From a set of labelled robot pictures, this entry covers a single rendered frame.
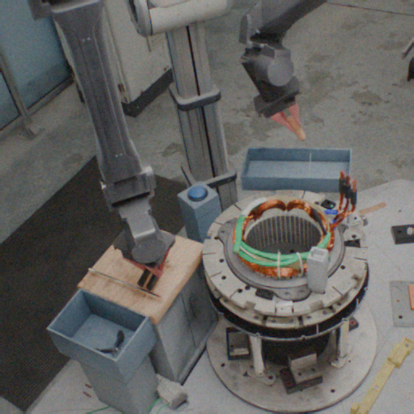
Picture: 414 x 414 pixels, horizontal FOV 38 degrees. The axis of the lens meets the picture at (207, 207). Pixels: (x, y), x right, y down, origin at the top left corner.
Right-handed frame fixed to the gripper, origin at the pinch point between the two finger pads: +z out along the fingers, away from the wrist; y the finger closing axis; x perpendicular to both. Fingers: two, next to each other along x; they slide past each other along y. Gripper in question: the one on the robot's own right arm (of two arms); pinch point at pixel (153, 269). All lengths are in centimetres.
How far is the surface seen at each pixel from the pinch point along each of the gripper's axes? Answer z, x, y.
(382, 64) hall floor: 125, 251, -23
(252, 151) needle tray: 6.8, 43.6, 0.1
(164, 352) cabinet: 15.3, -8.4, 4.2
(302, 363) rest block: 23.9, 4.7, 28.6
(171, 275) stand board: 3.3, 2.1, 2.3
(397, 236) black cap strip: 31, 51, 35
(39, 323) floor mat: 113, 19, -96
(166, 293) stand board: 3.0, -2.3, 3.7
